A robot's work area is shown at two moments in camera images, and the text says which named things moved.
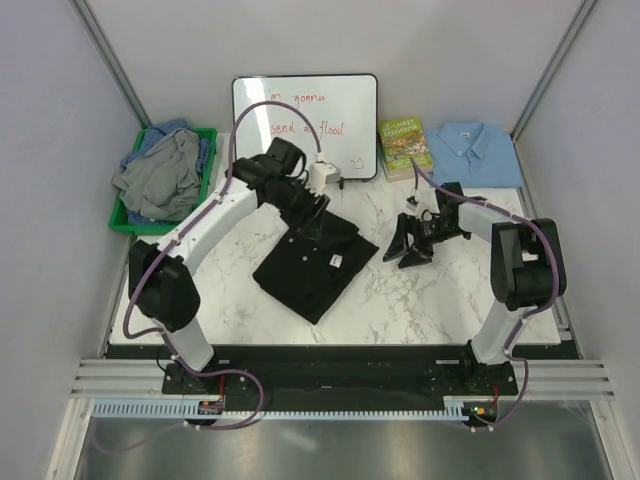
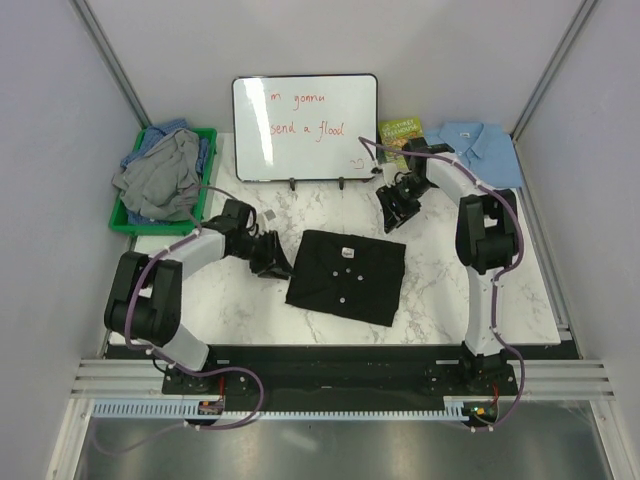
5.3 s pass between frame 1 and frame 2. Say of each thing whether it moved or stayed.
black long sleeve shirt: moved
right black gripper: moved
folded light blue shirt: stayed
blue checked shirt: stayed
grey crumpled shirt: stayed
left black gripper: moved
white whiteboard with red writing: stayed
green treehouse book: stayed
